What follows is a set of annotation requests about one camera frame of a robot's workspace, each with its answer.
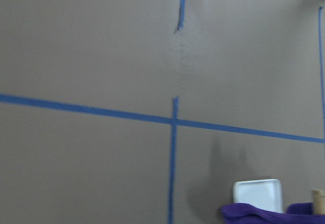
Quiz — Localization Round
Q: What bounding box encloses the purple towel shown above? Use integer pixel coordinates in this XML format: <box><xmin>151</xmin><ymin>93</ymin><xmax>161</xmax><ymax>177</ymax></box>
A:
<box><xmin>220</xmin><ymin>203</ymin><xmax>324</xmax><ymax>224</ymax></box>

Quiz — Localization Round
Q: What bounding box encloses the white wooden towel rack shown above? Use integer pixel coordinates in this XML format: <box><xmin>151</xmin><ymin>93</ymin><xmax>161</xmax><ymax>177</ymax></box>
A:
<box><xmin>233</xmin><ymin>179</ymin><xmax>284</xmax><ymax>213</ymax></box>

